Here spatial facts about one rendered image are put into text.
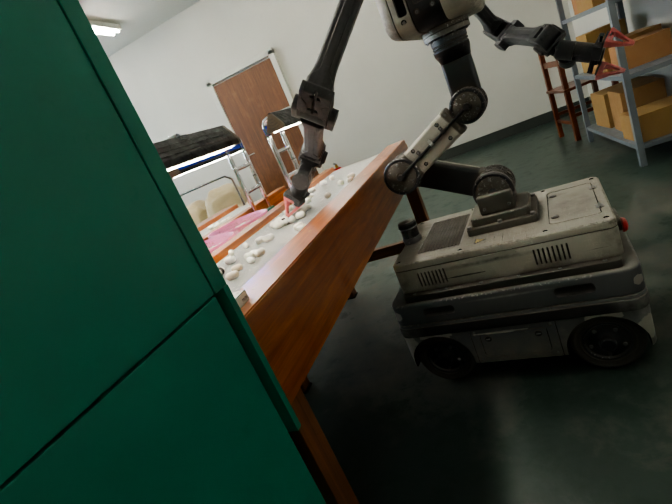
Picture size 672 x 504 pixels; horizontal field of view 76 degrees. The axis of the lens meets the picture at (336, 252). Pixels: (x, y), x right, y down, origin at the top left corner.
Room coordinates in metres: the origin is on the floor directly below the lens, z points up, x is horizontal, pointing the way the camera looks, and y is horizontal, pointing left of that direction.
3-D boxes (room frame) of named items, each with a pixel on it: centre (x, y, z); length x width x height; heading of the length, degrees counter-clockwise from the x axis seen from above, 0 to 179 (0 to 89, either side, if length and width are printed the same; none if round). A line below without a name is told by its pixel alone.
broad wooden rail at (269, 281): (1.46, -0.13, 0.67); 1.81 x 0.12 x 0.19; 155
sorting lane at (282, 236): (1.55, 0.06, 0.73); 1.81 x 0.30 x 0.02; 155
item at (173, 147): (1.18, 0.30, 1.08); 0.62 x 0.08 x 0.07; 155
